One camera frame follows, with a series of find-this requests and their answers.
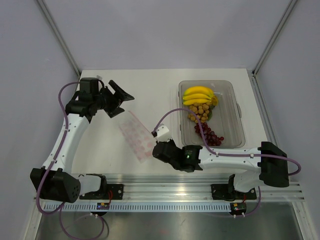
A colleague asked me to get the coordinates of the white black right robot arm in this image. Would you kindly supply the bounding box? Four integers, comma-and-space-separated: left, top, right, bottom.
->
152, 140, 290, 198

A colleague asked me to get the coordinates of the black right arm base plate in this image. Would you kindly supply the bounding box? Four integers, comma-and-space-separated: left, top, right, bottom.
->
210, 184, 257, 202

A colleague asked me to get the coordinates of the right aluminium frame post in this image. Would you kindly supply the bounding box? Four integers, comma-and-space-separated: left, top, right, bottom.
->
252, 0, 300, 78

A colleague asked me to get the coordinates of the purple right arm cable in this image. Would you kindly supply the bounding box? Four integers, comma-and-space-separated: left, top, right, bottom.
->
152, 107, 302, 218

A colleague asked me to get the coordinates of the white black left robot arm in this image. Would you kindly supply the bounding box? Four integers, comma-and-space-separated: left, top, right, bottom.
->
30, 77, 134, 203

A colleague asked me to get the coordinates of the aluminium frame post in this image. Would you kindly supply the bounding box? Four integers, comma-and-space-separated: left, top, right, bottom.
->
252, 0, 300, 78
35, 0, 82, 79

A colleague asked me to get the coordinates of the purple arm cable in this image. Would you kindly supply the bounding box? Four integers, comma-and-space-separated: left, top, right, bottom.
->
152, 107, 302, 218
35, 81, 111, 238

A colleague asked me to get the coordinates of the yellow banana bunch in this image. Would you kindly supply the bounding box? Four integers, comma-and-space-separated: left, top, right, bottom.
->
182, 86, 219, 106

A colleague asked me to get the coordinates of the brown longan bunch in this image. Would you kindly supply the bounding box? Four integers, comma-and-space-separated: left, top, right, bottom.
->
188, 102, 215, 123

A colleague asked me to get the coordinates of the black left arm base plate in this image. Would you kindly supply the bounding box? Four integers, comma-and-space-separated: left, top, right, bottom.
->
79, 183, 124, 200

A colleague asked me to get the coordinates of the right small circuit board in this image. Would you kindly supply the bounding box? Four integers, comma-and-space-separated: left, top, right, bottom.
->
230, 202, 247, 215

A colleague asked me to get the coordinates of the left aluminium frame post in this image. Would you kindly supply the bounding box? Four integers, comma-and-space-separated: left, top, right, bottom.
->
35, 0, 82, 79

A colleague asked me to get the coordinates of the aluminium mounting rail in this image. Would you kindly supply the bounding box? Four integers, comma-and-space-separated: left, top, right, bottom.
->
34, 173, 305, 213

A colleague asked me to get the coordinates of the left small circuit board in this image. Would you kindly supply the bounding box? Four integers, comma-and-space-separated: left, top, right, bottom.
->
96, 202, 110, 211

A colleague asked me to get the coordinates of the small circuit board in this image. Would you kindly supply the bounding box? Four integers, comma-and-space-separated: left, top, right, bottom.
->
96, 202, 110, 211
230, 202, 247, 215

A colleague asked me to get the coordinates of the clear grey plastic bin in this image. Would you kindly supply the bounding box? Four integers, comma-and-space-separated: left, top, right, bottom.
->
178, 80, 246, 149

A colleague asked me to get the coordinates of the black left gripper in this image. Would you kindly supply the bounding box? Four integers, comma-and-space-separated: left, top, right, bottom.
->
93, 80, 134, 118

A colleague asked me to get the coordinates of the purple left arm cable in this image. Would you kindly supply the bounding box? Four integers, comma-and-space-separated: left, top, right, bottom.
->
35, 81, 111, 238

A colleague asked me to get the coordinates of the red grape bunch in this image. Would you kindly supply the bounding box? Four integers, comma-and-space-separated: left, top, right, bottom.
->
194, 121, 225, 147

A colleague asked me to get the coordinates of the clear red-dotted zip bag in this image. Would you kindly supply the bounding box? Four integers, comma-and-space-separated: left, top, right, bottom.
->
118, 111, 156, 163

